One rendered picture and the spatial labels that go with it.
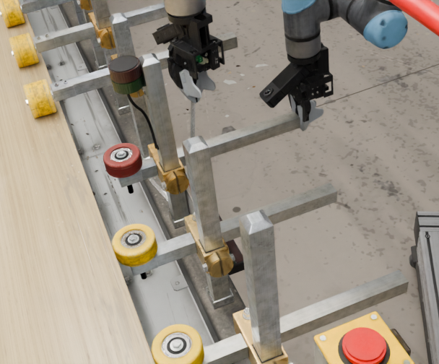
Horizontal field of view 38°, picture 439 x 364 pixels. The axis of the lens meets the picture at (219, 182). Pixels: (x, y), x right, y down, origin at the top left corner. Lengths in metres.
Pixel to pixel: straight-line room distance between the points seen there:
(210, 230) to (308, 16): 0.48
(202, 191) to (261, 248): 0.27
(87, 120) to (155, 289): 0.72
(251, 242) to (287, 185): 1.76
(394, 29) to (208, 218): 0.49
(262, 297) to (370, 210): 1.60
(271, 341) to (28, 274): 0.46
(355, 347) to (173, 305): 0.86
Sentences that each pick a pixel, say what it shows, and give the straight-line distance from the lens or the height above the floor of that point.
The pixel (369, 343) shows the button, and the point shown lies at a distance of 0.63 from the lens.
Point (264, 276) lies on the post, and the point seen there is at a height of 1.06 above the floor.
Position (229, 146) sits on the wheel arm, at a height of 0.84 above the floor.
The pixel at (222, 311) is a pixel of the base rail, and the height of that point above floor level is 0.70.
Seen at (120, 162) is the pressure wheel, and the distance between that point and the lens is 1.36.
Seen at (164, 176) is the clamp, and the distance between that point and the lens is 1.36.
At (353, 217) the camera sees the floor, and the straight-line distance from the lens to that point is 2.46.
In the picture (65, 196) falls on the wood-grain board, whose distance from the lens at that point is 1.33.
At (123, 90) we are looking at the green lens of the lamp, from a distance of 1.22.
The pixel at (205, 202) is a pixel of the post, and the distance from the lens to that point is 1.11.
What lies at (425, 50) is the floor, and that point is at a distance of 3.42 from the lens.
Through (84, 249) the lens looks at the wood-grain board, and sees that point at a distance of 1.21.
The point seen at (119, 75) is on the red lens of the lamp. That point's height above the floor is 1.13.
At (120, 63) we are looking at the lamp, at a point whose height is 1.14.
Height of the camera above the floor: 1.75
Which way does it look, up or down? 42 degrees down
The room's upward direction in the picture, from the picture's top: 8 degrees counter-clockwise
